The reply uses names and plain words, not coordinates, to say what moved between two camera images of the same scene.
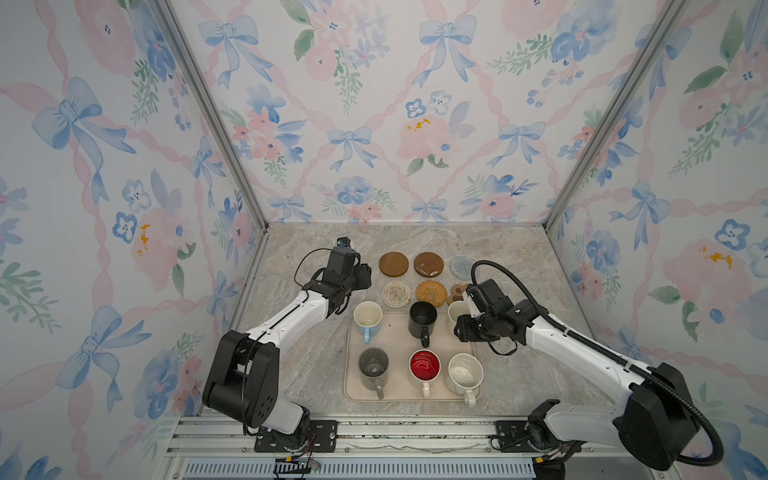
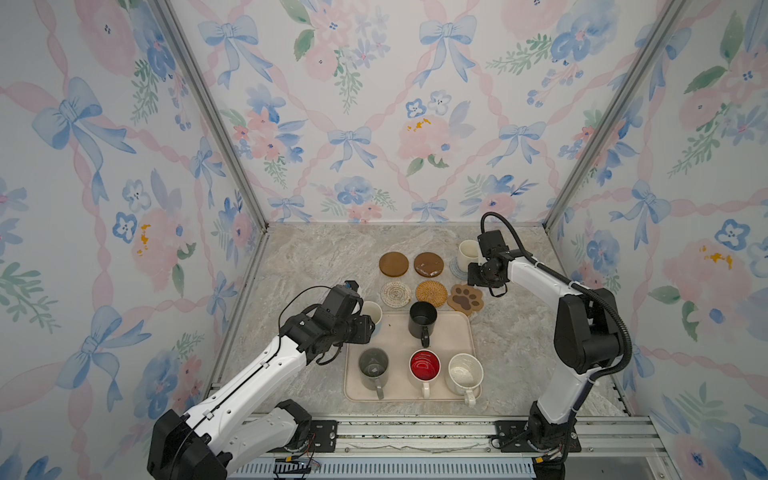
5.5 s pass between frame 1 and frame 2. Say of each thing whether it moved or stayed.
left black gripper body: moved
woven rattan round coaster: stayed
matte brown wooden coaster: stayed
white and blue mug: stayed
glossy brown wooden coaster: stayed
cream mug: moved
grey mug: stayed
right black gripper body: moved
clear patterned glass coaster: stayed
